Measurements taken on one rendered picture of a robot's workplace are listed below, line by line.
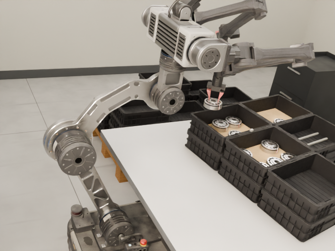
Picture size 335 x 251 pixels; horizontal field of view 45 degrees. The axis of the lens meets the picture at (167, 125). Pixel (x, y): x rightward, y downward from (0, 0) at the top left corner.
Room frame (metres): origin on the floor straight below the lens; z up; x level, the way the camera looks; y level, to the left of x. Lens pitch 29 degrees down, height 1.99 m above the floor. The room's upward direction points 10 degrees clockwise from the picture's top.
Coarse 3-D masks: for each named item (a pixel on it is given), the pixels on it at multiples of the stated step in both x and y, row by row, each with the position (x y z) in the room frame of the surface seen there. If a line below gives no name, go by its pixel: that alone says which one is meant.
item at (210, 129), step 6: (246, 108) 2.30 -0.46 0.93; (192, 114) 2.10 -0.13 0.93; (198, 120) 2.04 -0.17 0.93; (264, 120) 2.18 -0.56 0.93; (204, 126) 2.00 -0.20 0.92; (210, 126) 1.98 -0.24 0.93; (264, 126) 2.09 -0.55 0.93; (210, 132) 1.96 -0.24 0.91; (216, 132) 1.93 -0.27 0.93; (240, 132) 1.97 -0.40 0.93; (222, 138) 1.89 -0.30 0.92
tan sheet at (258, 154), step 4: (248, 148) 1.99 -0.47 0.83; (252, 148) 2.00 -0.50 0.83; (256, 148) 2.00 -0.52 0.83; (252, 152) 1.95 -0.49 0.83; (256, 152) 1.96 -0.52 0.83; (260, 152) 1.97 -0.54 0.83; (264, 152) 1.97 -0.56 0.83; (280, 152) 2.00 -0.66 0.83; (256, 156) 1.92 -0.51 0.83; (260, 156) 1.92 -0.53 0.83; (264, 156) 1.93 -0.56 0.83; (268, 156) 1.94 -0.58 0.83; (272, 156) 1.95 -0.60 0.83; (276, 156) 1.95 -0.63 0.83; (260, 160) 1.88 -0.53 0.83; (264, 160) 1.89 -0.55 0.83
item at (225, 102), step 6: (204, 90) 3.27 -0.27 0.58; (228, 90) 3.41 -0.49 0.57; (234, 90) 3.44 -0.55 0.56; (240, 90) 3.39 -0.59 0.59; (198, 96) 3.24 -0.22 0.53; (204, 96) 3.16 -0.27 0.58; (210, 96) 3.31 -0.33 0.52; (216, 96) 3.35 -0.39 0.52; (222, 96) 3.38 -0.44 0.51; (228, 96) 3.41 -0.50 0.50; (234, 96) 3.43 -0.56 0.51; (240, 96) 3.36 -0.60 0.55; (246, 96) 3.29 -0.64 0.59; (198, 102) 3.22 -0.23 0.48; (222, 102) 3.29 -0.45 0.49; (228, 102) 3.32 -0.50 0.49; (234, 102) 3.34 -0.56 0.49; (204, 108) 3.13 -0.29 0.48
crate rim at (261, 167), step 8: (264, 128) 2.07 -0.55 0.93; (232, 136) 1.91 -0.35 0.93; (240, 136) 1.94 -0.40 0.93; (288, 136) 2.03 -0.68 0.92; (232, 144) 1.83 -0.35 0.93; (304, 144) 1.96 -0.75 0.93; (240, 152) 1.78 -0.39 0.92; (312, 152) 1.89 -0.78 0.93; (248, 160) 1.74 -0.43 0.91; (256, 160) 1.71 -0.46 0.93; (288, 160) 1.77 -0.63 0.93; (264, 168) 1.66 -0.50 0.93
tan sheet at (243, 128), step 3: (243, 126) 2.24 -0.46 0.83; (246, 126) 2.25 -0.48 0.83; (228, 129) 2.17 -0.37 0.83; (231, 129) 2.18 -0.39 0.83; (234, 129) 2.18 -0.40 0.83; (237, 129) 2.19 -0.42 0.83; (240, 129) 2.20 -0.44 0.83; (243, 129) 2.20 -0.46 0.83; (246, 129) 2.21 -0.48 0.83; (249, 129) 2.22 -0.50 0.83; (219, 132) 2.11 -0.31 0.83; (222, 132) 2.12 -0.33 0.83; (225, 132) 2.13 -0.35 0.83; (225, 135) 2.09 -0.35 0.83
